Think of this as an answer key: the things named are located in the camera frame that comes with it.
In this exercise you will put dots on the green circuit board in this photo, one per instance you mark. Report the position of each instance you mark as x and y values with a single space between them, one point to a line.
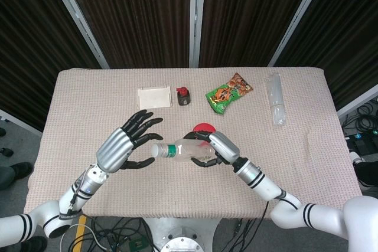
137 246

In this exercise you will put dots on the red round plastic disc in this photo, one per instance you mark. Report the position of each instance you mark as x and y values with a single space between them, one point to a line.
203 127

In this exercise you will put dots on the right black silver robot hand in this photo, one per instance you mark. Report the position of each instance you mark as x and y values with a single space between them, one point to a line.
226 148

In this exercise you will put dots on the white partition base rail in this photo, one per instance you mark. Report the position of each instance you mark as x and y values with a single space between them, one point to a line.
17 120
358 100

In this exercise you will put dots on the beige cloth-covered table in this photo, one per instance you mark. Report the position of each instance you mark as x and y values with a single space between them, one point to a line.
88 101

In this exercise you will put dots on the dark brown partition panel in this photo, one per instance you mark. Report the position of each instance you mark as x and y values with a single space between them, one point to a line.
348 27
251 13
133 13
29 42

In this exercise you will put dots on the green orange snack bag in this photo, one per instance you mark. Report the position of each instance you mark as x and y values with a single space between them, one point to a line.
227 95

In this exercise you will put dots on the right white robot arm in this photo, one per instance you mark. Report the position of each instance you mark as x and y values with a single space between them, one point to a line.
295 207

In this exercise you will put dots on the clear plastic sleeve pack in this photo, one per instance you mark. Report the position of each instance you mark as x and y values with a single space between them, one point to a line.
277 101

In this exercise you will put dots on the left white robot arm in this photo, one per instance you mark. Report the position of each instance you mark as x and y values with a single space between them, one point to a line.
59 210

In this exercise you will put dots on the clear plastic bottle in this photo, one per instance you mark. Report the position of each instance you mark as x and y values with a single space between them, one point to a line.
189 150

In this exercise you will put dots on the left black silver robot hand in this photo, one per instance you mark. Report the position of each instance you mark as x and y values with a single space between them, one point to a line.
115 150

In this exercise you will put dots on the small black red bottle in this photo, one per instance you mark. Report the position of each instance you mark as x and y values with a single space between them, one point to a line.
183 98

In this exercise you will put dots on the black shoe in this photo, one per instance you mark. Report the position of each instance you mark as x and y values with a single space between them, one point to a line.
22 170
35 244
367 173

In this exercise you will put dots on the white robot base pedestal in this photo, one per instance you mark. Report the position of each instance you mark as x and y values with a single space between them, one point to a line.
183 234

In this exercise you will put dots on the grey partition post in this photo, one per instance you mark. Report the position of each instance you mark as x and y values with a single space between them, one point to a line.
298 16
76 16
197 16

